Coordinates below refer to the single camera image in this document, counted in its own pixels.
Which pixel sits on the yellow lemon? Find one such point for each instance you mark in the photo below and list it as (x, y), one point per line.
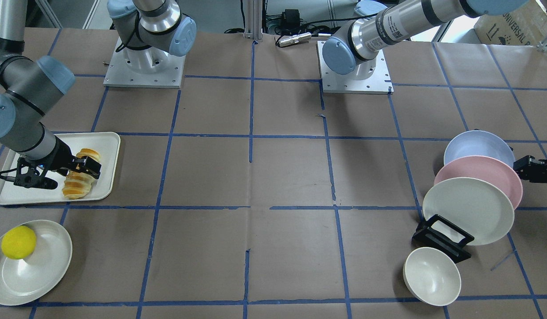
(19, 242)

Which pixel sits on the black power adapter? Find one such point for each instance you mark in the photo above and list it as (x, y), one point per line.
(290, 18)

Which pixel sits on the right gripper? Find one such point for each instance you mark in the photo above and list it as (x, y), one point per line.
(62, 158)

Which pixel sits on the bread loaf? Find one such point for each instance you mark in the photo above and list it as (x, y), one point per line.
(78, 184)

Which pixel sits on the black dish rack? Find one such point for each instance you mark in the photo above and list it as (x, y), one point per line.
(432, 238)

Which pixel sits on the cream plate in rack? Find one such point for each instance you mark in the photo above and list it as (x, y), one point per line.
(477, 207)

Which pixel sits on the blue plate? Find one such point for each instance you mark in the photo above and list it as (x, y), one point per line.
(478, 143)

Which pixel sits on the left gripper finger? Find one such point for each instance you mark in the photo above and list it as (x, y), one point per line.
(528, 168)

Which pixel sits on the cream bowl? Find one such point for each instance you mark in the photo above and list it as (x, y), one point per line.
(432, 277)

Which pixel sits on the pink plate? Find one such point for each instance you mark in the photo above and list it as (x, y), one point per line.
(488, 169)

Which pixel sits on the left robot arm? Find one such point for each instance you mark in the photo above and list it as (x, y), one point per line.
(351, 52)

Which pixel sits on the aluminium frame post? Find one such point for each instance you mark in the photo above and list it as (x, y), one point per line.
(254, 19)

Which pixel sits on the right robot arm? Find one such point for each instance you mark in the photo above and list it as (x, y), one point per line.
(31, 88)

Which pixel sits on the silver cylinder tool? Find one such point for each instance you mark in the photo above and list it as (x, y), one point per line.
(287, 41)

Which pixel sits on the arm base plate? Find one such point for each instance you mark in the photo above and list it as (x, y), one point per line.
(357, 82)
(150, 68)

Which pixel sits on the cardboard box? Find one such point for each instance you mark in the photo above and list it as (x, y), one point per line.
(524, 26)

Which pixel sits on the cream tray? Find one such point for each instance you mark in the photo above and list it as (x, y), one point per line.
(107, 144)

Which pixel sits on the cream plate with lemon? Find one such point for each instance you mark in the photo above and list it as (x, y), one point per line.
(27, 279)

